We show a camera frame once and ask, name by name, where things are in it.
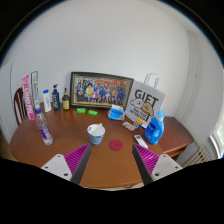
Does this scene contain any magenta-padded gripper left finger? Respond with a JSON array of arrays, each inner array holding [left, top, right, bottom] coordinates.
[[40, 143, 92, 186]]

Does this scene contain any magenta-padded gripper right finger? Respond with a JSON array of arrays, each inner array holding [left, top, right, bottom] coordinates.
[[132, 143, 184, 186]]

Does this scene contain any clear water bottle purple cap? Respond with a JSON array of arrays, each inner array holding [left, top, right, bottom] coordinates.
[[34, 107, 54, 146]]

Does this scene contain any white remote control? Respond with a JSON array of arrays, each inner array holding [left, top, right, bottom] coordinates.
[[134, 134, 149, 150]]

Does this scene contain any blue and white paper cup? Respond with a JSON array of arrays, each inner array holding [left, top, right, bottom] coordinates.
[[87, 123, 106, 147]]

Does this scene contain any blue detergent bottle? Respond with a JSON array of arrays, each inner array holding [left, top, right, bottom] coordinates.
[[144, 109, 166, 146]]

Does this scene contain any flat round red coaster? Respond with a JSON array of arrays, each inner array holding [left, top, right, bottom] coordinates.
[[108, 139, 124, 152]]

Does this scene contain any small orange striped box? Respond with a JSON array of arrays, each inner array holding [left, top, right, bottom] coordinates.
[[133, 118, 144, 130]]

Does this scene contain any small beige snack packet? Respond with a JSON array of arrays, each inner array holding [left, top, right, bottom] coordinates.
[[121, 121, 137, 132]]

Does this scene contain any white radiator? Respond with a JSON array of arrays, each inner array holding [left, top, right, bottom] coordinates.
[[181, 143, 213, 169]]

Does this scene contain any amber pump bottle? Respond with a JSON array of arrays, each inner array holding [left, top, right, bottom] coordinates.
[[61, 87, 71, 111]]

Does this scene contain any white paper gift bag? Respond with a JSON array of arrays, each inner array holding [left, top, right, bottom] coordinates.
[[125, 72, 167, 129]]

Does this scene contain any dark blue pump bottle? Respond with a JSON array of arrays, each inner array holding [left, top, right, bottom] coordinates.
[[51, 83, 61, 111]]

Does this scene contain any white lotion bottle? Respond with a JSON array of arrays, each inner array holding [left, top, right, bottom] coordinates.
[[42, 89, 53, 113]]

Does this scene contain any framed group photo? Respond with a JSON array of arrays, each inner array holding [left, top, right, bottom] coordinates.
[[69, 71, 135, 110]]

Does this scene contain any window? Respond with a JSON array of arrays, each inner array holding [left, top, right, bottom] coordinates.
[[209, 106, 224, 159]]

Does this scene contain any tall pink box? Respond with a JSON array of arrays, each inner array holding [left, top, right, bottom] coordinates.
[[21, 74, 36, 122]]

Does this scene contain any tall green and white box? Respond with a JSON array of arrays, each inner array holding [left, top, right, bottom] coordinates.
[[30, 70, 41, 111]]

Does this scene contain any wooden chair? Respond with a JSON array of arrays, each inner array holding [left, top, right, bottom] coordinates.
[[13, 87, 29, 127]]

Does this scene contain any white tall cabinet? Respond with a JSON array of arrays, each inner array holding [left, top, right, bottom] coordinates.
[[0, 61, 15, 134]]

